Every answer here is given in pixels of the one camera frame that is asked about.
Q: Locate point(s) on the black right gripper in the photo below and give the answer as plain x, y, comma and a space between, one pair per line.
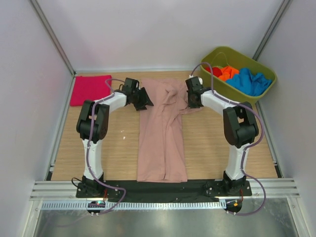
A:
191, 105

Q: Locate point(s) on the white slotted cable duct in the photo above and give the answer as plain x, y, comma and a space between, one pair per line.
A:
99, 205

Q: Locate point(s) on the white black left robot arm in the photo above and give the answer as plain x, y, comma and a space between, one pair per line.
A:
92, 127

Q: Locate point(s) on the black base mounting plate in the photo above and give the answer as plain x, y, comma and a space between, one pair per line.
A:
192, 191

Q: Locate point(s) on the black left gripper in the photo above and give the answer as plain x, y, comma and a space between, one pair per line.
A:
145, 99

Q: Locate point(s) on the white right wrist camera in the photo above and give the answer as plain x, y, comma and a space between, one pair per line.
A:
200, 79

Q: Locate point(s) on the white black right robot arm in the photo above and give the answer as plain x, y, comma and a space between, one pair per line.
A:
240, 129

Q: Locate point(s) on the folded magenta t shirt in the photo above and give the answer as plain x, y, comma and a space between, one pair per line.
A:
89, 88

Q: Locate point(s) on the dusty pink t shirt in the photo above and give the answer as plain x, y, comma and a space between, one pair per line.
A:
161, 156

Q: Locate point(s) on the orange t shirt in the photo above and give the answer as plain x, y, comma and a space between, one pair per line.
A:
227, 73

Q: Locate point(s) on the olive green plastic bin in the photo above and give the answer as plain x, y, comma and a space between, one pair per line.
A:
225, 56

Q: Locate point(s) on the red t shirt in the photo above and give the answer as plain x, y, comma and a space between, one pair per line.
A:
215, 70

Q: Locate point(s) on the blue t shirt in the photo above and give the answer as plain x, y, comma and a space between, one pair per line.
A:
249, 84

